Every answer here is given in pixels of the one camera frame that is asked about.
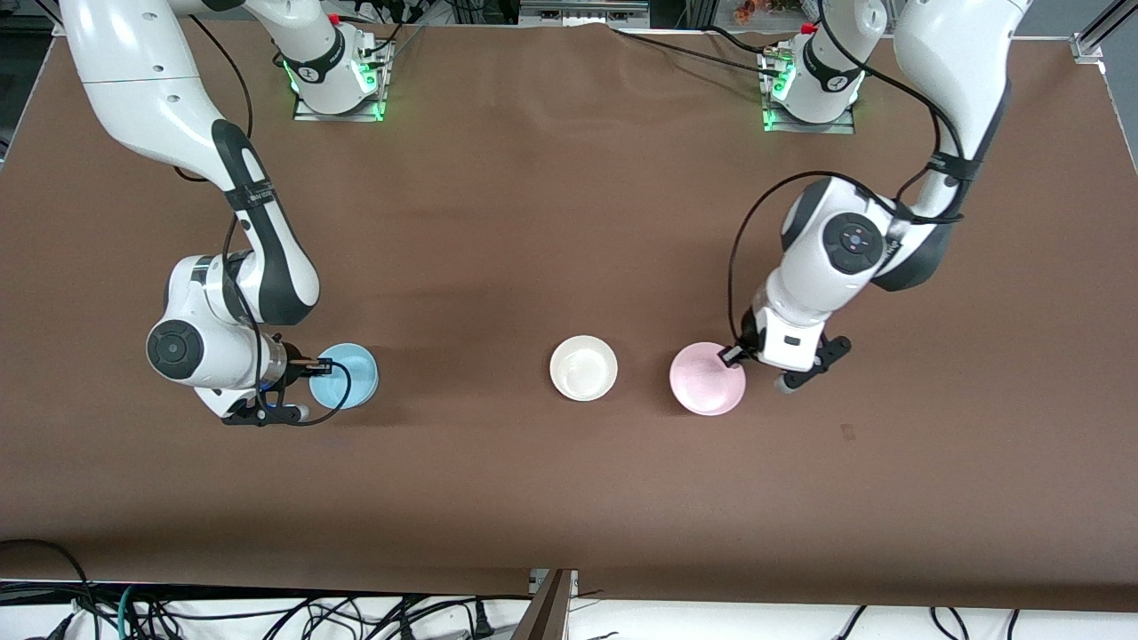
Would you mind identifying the pink bowl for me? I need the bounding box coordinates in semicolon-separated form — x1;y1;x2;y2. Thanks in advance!
669;341;748;417

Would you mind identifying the light blue bowl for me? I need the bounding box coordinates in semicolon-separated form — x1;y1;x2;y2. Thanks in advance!
307;342;380;411

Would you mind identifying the white bowl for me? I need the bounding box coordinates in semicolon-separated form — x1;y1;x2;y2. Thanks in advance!
549;334;619;403

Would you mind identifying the brown table cover sheet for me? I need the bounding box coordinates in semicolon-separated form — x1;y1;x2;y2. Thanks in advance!
0;16;1138;614

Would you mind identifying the aluminium extrusion beam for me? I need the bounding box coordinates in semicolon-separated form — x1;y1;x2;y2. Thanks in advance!
1080;0;1138;54

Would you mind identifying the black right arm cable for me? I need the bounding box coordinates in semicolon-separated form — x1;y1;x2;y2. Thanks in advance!
173;13;353;428

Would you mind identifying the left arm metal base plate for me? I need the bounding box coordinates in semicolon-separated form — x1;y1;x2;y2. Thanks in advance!
760;49;856;134

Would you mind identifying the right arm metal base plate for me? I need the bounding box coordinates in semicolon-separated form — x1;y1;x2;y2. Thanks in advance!
293;37;393;123

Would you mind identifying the black cable across table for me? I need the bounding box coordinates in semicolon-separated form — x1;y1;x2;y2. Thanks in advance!
609;27;783;79

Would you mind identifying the black arched floor cable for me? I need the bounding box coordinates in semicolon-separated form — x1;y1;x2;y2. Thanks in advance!
0;538;100;640

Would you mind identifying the aluminium frame post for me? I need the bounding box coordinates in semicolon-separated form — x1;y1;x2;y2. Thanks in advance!
511;569;579;640

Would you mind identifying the aluminium rail unit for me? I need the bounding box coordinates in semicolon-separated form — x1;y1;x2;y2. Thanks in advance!
520;0;650;28

